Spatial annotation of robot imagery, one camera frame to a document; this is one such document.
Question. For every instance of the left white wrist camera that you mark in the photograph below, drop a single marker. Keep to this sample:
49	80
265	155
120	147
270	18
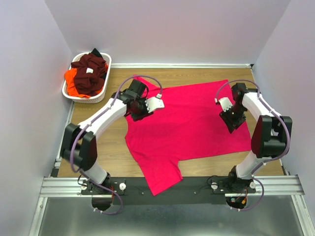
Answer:
154	103

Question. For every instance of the black t shirt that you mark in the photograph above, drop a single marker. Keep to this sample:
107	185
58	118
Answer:
96	53

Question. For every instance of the pink t shirt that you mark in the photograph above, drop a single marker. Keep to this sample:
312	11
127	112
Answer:
188	127

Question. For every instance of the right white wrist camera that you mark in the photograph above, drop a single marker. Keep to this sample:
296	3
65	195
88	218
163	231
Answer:
225	103

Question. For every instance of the maroon t shirt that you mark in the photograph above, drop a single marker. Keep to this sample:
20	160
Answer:
89	61

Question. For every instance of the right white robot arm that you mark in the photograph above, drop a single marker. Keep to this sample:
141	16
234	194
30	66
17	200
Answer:
242	97

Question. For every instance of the left aluminium rail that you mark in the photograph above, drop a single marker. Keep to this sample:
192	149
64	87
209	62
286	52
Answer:
57	162

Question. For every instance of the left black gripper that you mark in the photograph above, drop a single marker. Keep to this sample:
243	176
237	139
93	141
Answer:
145	113

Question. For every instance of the white laundry basket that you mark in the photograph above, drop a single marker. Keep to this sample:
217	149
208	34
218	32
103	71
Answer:
93	99

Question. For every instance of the orange t shirt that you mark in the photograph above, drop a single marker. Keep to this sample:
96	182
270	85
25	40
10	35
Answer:
71	86

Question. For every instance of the front aluminium rail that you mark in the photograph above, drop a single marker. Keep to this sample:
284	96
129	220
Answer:
264	185

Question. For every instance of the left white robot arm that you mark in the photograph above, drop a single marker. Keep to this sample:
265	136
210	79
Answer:
79	144

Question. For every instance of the back aluminium rail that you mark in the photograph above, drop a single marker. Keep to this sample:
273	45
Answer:
178	65

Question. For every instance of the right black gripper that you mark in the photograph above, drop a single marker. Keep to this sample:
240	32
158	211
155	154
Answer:
231	124

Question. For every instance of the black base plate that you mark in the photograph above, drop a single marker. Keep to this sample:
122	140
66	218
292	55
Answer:
205	197

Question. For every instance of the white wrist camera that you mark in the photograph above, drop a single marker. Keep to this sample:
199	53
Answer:
154	103
225	103

